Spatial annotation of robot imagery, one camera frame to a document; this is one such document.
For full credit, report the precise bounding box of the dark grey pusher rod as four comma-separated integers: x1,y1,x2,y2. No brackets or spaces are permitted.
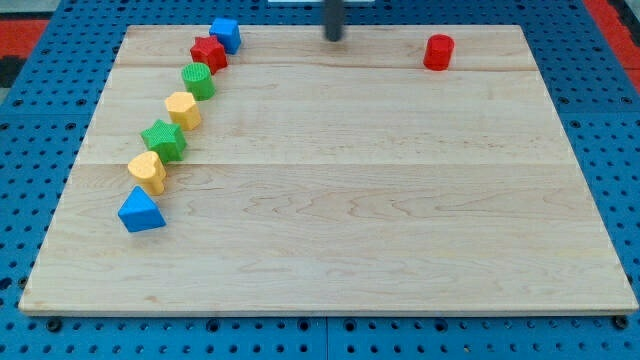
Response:
323,0,345,42

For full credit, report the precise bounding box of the green cylinder block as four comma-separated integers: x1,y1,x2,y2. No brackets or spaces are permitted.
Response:
181,62,216,101

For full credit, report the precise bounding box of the red star block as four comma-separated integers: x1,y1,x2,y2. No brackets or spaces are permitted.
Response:
190,36,228,75

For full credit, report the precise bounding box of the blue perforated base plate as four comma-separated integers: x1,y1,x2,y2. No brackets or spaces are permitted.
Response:
1,0,639,359

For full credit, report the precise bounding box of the green star block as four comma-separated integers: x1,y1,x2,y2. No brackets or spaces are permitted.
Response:
140,119,187,163

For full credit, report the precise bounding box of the red cylinder block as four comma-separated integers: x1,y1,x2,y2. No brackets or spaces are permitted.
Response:
423,34,455,71

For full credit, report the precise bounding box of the blue triangle block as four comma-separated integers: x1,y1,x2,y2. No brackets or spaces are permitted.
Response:
117,186,166,233

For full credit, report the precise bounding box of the yellow heart block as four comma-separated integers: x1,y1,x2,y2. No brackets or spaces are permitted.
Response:
127,151,166,196

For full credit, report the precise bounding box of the wooden board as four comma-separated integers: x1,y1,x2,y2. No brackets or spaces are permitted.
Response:
19,25,638,317

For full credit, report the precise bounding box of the blue cube block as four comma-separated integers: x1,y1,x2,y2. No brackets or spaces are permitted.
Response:
209,18,241,55

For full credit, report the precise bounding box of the yellow hexagon block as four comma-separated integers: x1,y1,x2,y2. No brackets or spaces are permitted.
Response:
164,92,202,131

